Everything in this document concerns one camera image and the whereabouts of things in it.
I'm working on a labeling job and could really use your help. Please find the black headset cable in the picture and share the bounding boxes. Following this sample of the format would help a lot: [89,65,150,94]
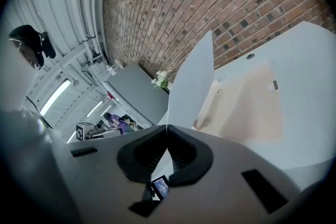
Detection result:
[25,96,53,129]

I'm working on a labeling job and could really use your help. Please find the short ceiling lamp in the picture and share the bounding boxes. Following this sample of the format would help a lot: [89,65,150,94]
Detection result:
[86,100,104,118]

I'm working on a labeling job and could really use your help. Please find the long ceiling lamp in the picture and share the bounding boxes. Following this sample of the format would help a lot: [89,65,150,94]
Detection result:
[39,78,72,116]

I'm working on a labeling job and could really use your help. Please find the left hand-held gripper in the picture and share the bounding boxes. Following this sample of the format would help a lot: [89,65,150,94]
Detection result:
[76,122,123,141]

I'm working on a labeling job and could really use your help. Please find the white A4 paper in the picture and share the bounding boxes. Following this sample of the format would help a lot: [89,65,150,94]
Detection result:
[152,30,216,182]

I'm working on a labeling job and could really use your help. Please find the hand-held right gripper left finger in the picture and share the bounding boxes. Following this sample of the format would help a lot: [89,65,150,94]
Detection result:
[67,125,169,224]

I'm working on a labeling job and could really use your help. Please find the white ceiling pipe bundle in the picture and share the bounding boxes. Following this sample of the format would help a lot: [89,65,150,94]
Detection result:
[78,0,110,63]

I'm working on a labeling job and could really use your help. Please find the black head-worn camera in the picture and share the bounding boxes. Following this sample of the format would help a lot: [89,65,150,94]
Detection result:
[39,31,57,59]

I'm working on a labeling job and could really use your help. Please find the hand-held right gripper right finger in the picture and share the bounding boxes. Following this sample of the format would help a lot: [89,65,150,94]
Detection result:
[149,124,302,224]

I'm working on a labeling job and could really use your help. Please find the grey cabinet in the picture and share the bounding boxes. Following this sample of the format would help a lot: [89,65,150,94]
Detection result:
[104,62,170,127]

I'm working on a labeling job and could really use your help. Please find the white flower bouquet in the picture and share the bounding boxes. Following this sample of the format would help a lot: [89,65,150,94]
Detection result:
[151,69,173,91]

